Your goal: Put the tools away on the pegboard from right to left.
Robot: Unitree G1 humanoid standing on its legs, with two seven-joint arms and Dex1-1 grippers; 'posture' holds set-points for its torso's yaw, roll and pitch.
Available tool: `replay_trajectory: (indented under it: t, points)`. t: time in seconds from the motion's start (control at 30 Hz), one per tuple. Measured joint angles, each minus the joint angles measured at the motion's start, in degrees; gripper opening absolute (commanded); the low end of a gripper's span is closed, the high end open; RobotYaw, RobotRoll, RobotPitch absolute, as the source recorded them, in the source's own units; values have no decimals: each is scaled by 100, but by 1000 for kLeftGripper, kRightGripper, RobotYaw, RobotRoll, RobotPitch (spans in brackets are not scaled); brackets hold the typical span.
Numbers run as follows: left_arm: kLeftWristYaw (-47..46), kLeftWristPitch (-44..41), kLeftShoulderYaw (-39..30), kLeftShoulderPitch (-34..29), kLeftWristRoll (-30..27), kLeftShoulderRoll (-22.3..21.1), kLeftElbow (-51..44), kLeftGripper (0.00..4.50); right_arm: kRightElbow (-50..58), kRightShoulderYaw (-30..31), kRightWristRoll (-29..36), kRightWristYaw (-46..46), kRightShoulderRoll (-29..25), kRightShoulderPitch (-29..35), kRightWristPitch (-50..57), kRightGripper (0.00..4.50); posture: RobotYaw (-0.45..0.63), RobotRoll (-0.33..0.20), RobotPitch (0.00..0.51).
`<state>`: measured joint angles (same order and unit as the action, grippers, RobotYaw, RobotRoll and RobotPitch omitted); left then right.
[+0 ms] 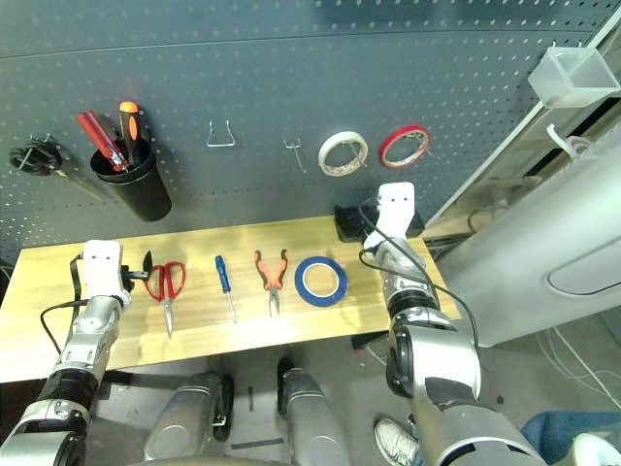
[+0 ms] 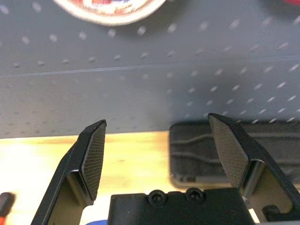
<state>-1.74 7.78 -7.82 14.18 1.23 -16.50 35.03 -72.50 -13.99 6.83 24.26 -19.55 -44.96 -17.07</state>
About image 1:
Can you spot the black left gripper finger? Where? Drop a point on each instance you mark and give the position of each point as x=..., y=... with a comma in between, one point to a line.
x=147, y=267

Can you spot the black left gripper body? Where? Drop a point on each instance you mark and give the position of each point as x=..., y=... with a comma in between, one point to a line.
x=126, y=276

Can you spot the blue tape roll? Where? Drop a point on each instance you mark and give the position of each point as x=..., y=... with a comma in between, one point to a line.
x=301, y=286

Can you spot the white handheld device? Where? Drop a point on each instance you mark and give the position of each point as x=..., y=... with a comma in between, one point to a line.
x=599, y=451

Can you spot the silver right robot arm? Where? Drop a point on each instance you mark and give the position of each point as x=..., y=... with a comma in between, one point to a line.
x=436, y=354

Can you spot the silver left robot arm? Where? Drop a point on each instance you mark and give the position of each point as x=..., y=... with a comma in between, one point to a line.
x=87, y=335

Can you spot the grey perforated pegboard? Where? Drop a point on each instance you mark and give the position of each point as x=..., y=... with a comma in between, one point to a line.
x=291, y=73

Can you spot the black tool cup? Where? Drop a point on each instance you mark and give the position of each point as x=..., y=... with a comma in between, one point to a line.
x=140, y=194

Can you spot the orange and black screwdriver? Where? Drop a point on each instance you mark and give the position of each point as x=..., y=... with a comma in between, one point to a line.
x=128, y=126

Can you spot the silver left robot leg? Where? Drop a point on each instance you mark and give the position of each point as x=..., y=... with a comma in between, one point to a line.
x=184, y=417

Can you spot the silver robot leg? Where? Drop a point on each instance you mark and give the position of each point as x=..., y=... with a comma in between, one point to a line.
x=184, y=417
x=310, y=417

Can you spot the short black floor tape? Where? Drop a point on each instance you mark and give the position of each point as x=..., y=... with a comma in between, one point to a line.
x=251, y=398

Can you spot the metal double-prong peg hook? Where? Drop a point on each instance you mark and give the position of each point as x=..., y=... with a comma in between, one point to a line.
x=418, y=144
x=296, y=145
x=356, y=154

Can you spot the black plastic case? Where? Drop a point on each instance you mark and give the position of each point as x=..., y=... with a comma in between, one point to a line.
x=347, y=225

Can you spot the long black floor tape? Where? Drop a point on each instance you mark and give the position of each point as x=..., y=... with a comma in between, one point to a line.
x=257, y=443

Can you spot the white tape roll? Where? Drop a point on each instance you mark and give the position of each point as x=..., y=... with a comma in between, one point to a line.
x=324, y=153

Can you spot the silver right robot leg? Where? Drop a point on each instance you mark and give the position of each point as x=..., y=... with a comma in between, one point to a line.
x=310, y=417

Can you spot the red tape roll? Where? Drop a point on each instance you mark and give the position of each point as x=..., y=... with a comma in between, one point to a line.
x=385, y=145

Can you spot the white sneaker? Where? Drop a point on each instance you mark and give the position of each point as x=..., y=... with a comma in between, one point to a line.
x=393, y=442

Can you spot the large grey plastic housing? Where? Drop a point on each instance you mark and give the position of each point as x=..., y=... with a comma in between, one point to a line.
x=533, y=242

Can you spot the white plastic hook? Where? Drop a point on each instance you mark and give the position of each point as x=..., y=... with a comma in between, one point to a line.
x=558, y=138

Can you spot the blue jeans leg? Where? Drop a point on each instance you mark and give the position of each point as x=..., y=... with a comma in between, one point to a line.
x=548, y=432

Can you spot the translucent plastic bin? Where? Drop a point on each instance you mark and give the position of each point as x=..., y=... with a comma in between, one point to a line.
x=553, y=87

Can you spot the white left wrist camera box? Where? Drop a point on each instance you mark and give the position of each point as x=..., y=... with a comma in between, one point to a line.
x=101, y=267

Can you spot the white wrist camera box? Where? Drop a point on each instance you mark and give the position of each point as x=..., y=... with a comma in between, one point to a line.
x=101, y=267
x=395, y=209

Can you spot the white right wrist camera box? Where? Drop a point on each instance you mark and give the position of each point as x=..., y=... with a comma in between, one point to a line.
x=395, y=209

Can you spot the white metal frame post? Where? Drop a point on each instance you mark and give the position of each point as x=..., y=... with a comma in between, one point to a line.
x=514, y=131

